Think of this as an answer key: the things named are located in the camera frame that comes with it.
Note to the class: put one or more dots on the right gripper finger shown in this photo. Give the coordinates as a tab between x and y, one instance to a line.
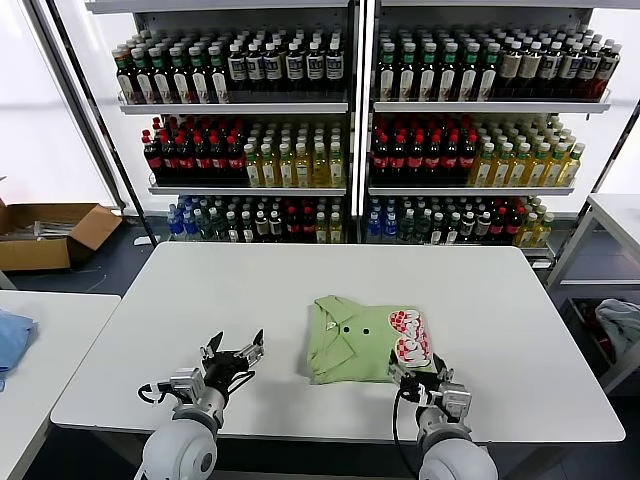
444	376
397	376

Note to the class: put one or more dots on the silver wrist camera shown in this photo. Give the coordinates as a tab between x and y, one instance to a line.
456	400
187	382

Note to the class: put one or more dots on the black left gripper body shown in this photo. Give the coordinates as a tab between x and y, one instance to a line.
222	370

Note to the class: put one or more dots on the clear green drink bottle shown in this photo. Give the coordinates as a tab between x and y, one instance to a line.
219	226
408	229
424	229

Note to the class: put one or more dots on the small white floor object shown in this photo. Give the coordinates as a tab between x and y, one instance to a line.
142	241

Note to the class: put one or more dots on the yellow drink bottle green neck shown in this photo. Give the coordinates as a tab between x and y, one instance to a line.
322	230
253	170
519	169
528	232
269	170
337	169
286	170
537	169
336	230
544	232
320	169
303	170
501	169
482	169
572	167
555	169

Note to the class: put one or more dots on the grey metal shelf unit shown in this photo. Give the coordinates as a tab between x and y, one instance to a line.
235	108
490	106

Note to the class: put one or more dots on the cola bottle red cap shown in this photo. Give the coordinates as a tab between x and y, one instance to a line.
219	161
169	161
398	160
468	160
202	161
433	160
185	161
415	160
152	160
381	160
450	160
236	161

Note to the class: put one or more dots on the red fabric item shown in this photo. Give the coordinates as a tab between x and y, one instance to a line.
597	335

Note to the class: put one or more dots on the dark bottle red label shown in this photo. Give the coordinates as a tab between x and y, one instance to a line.
497	227
308	227
293	227
512	227

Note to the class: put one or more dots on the black bottle blue white label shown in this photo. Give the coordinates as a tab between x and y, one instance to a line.
590	67
255	67
238	67
295	66
334	66
570	67
272	66
550	67
315	66

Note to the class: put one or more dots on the brown cardboard box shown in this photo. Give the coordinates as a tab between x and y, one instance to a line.
35	255

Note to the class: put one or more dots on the white grey cloth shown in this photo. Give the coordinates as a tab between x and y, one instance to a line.
620	325

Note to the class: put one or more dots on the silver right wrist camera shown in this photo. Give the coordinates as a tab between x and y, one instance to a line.
456	400

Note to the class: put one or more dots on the green polo shirt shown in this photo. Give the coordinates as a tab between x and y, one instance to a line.
360	350

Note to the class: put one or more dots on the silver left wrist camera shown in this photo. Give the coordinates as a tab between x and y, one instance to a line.
187	382

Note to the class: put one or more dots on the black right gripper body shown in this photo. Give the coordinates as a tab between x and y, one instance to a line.
421	387

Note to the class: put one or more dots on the blue cloth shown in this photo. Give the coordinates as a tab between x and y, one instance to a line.
15	340

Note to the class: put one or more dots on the black window frame pole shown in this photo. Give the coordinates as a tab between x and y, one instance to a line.
89	110
615	150

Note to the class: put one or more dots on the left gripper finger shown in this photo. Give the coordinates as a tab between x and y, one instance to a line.
211	346
252	350

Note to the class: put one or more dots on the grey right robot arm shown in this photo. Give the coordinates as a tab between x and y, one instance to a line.
455	455

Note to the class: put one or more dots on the dark bottle white cap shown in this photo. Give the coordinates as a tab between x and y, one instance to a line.
482	229
438	231
467	229
233	229
248	229
452	231
275	227
262	227

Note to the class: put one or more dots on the reddish bottle blue white label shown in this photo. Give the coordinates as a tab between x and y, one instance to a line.
607	70

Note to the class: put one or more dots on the white framed side table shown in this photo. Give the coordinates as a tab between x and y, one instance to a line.
617	210

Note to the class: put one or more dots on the dark bottle white vertical label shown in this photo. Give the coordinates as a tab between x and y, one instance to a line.
200	80
162	80
489	75
386	75
181	80
126	80
449	75
407	75
469	75
219	80
428	75
144	80

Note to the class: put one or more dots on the clear plastic packets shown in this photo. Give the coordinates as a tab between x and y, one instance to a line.
45	229

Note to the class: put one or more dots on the dark bottle beige label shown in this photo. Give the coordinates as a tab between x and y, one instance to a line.
509	67
530	67

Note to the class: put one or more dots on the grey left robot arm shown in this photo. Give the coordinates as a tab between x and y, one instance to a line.
180	450

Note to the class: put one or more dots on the blue drink bottle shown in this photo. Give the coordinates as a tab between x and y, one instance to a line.
189	224
174	224
374	229
390	229

